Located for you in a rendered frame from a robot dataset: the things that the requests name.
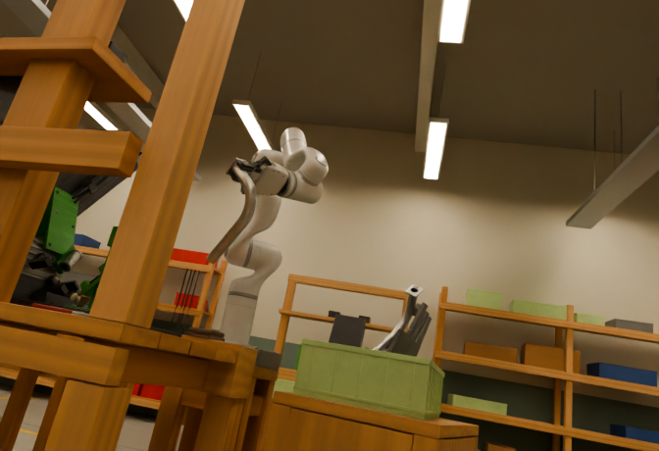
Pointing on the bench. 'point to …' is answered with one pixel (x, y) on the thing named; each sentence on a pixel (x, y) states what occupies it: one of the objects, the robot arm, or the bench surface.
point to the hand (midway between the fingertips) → (240, 172)
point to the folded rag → (206, 333)
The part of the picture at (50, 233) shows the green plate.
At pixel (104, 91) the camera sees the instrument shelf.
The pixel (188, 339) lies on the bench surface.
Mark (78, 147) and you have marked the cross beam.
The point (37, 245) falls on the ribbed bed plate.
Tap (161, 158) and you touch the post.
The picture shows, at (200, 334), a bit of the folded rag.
